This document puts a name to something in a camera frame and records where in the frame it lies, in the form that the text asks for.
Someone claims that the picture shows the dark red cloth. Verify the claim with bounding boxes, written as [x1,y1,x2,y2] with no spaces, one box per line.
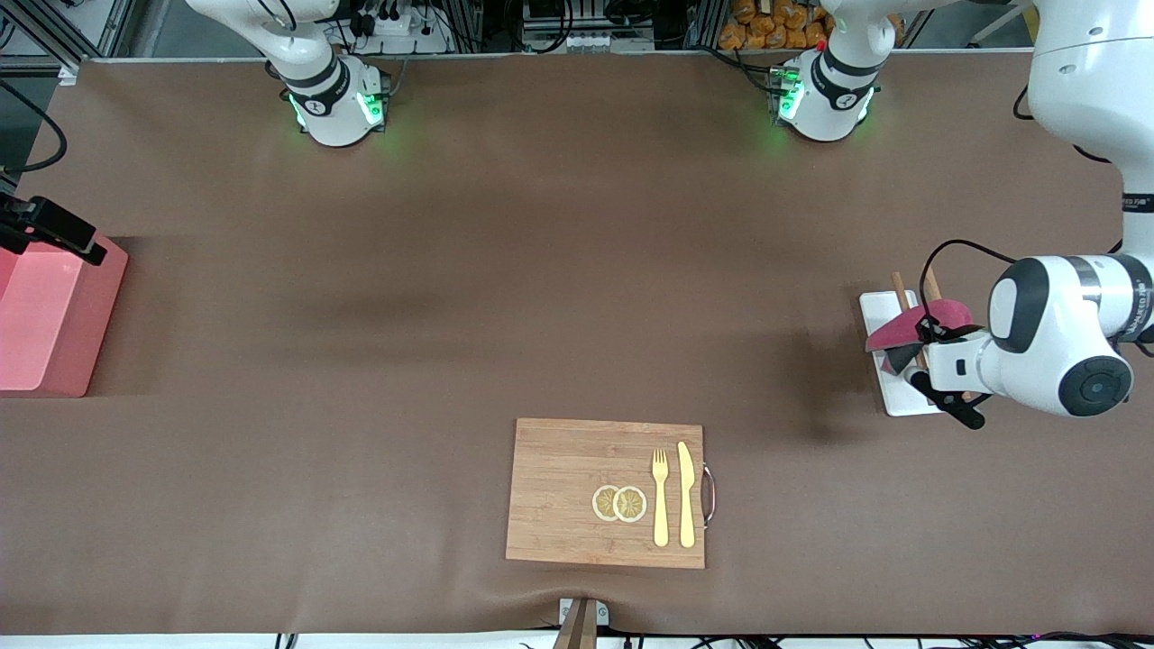
[865,299,975,375]

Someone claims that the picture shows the white rectangular tray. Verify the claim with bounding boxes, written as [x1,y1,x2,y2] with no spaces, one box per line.
[859,290,948,417]

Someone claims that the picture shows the pink plastic bin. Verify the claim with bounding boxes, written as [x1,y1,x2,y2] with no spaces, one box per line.
[0,230,129,398]

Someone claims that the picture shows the yellow plastic knife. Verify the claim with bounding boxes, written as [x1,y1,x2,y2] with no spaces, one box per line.
[677,441,697,549]

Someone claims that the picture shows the yellow plastic fork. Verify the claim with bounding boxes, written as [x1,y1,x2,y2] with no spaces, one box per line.
[651,449,671,548]

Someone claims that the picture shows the orange snack packets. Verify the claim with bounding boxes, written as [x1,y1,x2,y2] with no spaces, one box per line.
[719,0,835,51]

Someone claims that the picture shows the brown table cover mat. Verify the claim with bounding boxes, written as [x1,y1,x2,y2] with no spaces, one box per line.
[0,52,1154,637]

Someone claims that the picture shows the bamboo cutting board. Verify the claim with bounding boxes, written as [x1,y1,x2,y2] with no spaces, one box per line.
[505,417,707,571]

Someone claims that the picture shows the white power strip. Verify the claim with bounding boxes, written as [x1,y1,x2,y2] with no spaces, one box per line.
[347,0,452,55]

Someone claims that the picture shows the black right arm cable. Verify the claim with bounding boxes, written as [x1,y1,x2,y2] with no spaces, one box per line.
[0,79,69,176]

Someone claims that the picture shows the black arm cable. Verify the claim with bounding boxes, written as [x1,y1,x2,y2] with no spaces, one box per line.
[920,238,1021,303]
[0,79,69,176]

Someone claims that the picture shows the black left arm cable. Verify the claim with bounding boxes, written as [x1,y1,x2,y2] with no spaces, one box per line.
[920,238,1021,303]

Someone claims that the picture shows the grey metal table bracket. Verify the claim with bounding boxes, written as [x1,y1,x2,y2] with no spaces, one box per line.
[552,598,610,649]

